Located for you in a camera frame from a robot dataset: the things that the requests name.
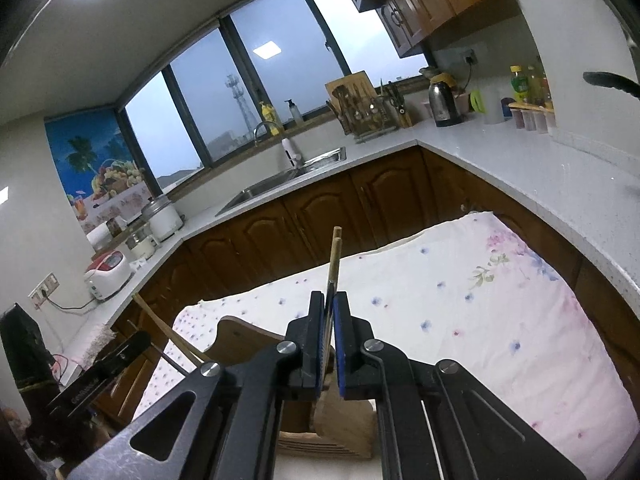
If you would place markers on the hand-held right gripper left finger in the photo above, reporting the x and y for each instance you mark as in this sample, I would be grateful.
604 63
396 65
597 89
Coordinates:
315 340

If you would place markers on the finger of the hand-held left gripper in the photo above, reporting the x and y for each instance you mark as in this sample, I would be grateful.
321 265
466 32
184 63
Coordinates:
127 352

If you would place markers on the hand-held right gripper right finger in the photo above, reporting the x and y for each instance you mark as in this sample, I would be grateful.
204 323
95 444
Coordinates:
342 340

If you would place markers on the wooden chopstick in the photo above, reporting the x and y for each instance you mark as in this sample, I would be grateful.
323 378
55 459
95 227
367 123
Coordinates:
155 320
185 351
335 260
338 232

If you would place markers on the metal chopstick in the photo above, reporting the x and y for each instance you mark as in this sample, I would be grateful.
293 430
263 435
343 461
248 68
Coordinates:
170 357

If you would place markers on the wooden utensil holder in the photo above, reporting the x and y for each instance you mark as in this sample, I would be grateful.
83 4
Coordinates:
250 335

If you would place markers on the white lace cloth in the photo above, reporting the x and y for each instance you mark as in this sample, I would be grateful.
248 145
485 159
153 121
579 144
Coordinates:
95 345

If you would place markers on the white and red rice cooker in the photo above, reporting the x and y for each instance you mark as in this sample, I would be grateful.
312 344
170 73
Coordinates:
107 275

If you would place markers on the floral white tablecloth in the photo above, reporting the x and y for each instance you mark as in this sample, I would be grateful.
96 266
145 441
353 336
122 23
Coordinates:
425 300

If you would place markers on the small white cooker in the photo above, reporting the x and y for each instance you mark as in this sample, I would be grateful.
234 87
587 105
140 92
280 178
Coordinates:
142 247

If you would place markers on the white paper towel roll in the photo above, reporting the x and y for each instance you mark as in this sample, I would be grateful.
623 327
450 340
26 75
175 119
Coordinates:
99 235

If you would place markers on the dark glass jar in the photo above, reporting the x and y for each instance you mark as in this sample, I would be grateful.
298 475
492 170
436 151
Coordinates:
117 225

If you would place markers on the wooden lower cabinets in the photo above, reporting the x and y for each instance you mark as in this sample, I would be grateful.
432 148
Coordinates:
300 210

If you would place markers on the wooden cabinets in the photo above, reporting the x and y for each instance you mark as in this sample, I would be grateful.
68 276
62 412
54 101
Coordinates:
300 210
425 5

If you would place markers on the steel steamer pot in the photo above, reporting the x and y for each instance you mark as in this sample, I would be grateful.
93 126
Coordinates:
162 222

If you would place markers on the steel kitchen sink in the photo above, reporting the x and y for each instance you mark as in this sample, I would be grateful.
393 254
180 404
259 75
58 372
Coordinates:
260 190

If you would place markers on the kitchen faucet with white filter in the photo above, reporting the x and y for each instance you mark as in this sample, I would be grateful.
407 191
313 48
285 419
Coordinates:
290 152

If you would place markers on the clear pump bottle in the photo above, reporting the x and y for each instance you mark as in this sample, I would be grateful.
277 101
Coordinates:
296 115

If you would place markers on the knife and utensil rack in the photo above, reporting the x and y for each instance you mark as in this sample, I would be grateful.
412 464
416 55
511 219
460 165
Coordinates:
370 115

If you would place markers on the white kitchen countertop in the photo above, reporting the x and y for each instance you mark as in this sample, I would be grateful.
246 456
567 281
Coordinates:
500 175

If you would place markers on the yellow dish soap bottle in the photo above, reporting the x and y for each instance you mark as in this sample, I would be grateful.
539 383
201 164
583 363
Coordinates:
269 115

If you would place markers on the radio tower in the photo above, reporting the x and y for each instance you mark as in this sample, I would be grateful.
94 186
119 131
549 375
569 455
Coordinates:
239 105

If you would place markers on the wooden cutting board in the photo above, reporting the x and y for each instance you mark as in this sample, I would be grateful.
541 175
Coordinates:
350 82

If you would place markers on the steel electric kettle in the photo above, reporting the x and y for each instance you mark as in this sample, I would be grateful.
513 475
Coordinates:
444 102

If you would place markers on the kitchen window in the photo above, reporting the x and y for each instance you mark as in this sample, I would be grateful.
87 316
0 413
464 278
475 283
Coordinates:
200 100

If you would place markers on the green plastic utensil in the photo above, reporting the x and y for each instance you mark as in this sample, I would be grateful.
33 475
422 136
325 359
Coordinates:
477 101

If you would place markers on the spice jar set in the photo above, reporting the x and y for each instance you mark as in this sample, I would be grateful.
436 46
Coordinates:
530 120

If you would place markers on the yellow cooking oil bottle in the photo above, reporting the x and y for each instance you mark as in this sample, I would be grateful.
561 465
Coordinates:
520 85

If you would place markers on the brown sauce bottle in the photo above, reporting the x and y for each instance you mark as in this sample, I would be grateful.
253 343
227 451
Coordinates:
541 82

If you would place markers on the wooden upper cabinets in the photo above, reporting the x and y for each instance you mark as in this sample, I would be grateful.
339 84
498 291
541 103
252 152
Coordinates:
425 5

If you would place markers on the black wok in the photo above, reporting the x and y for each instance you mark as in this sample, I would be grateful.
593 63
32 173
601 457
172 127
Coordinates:
605 79

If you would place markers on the triple wall outlet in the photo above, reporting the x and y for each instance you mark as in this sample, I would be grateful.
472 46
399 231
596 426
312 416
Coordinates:
44 290

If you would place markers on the tropical fruit wall poster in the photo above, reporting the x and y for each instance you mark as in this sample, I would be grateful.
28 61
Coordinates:
85 160

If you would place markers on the single wall outlet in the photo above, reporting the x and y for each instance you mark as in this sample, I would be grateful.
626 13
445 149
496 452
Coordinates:
469 56

